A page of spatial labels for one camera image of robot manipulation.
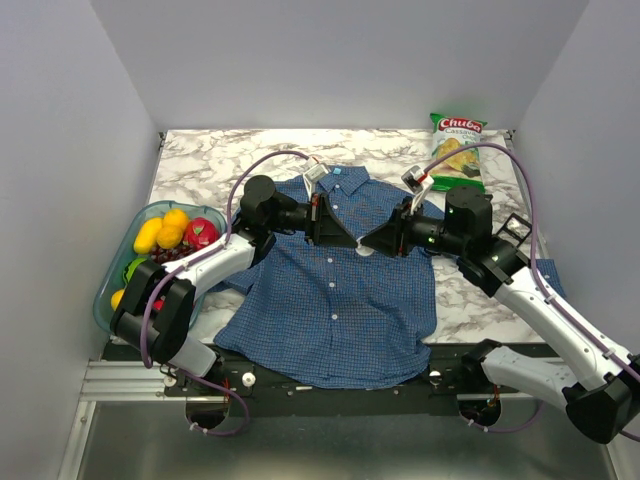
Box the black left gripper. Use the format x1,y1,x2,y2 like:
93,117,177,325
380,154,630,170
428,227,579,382
265,193,359,248

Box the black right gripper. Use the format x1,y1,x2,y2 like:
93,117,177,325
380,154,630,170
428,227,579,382
360,195,468,257

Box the blue checked shirt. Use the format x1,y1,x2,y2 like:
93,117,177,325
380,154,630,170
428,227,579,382
213,164,568,390

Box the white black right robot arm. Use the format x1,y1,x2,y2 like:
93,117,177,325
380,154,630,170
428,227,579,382
360,186,639,444

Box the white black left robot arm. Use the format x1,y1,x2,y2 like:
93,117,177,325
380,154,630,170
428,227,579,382
110,175,357,395

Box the black box with gold brooch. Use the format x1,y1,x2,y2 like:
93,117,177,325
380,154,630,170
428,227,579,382
495,213,532,249

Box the green cassava chips bag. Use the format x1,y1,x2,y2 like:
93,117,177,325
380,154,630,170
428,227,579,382
429,112,486,192

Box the orange fruit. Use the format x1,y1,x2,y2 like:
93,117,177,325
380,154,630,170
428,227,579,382
156,225,184,250
162,208,190,231

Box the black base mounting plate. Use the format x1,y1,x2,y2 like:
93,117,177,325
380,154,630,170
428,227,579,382
162,343,546,418

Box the dark purple grapes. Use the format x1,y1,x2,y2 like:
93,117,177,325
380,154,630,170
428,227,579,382
149,243,197,265

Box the yellow mango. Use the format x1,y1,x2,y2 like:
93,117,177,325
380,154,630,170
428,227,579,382
133,217,163,255

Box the yellow pear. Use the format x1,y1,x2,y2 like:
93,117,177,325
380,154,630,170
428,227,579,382
110,289,124,311

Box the teal plastic fruit basket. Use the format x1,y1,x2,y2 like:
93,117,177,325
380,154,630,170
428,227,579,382
93,200,226,333

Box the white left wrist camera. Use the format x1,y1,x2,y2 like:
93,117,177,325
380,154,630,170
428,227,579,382
302,158,330,199

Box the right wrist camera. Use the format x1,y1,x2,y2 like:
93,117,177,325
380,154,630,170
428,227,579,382
402,165,434,214

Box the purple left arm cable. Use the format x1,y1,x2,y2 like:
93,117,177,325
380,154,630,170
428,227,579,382
139,149,321,437

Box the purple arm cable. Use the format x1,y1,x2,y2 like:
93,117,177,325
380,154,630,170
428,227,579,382
419,141,640,443
139,149,321,437

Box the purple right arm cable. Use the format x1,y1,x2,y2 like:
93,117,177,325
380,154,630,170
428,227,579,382
419,141,640,443

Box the aluminium frame rail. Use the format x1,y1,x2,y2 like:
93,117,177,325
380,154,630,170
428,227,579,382
80,361,175,402

